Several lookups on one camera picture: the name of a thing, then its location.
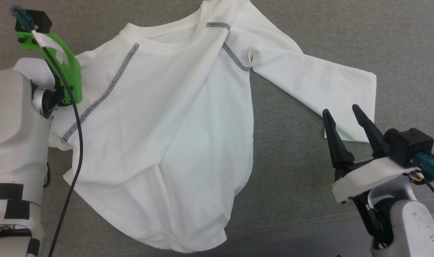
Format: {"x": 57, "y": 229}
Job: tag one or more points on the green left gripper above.
{"x": 73, "y": 73}

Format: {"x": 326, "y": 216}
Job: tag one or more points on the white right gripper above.
{"x": 370, "y": 176}

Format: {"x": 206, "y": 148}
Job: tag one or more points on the white long-sleeve shirt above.
{"x": 166, "y": 125}

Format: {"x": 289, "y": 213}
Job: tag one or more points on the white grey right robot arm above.
{"x": 409, "y": 228}

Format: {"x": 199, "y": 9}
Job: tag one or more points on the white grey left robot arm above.
{"x": 13, "y": 125}

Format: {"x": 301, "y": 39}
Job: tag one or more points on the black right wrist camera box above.
{"x": 413, "y": 144}

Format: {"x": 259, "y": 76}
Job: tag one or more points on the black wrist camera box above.
{"x": 40, "y": 19}
{"x": 413, "y": 144}

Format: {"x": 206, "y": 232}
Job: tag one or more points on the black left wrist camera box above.
{"x": 40, "y": 19}

